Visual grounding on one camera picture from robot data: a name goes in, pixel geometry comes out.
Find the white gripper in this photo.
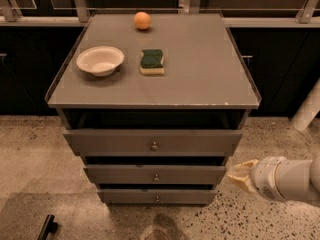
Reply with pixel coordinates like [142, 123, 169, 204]
[227, 156, 286, 202]

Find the grey top drawer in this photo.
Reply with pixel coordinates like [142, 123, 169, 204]
[64, 129, 242, 157]

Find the grey drawer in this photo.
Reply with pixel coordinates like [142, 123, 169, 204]
[98, 189, 216, 205]
[84, 165, 226, 185]
[64, 129, 242, 157]

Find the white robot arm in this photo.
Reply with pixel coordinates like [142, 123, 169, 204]
[227, 156, 320, 204]

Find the grey drawer cabinet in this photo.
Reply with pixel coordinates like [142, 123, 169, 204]
[46, 14, 261, 192]

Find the grey middle drawer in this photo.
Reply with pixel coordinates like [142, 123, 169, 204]
[84, 165, 226, 185]

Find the grey bottom drawer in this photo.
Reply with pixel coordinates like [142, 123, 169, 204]
[98, 189, 216, 205]

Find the green yellow sponge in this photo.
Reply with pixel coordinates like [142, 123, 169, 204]
[140, 49, 164, 75]

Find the white bowl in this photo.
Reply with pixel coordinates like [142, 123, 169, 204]
[76, 46, 124, 77]

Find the orange fruit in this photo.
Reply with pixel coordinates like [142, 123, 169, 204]
[134, 12, 151, 30]

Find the black object on floor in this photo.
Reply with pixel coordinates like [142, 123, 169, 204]
[37, 214, 58, 240]

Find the metal railing frame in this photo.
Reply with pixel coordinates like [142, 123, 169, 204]
[0, 0, 320, 28]

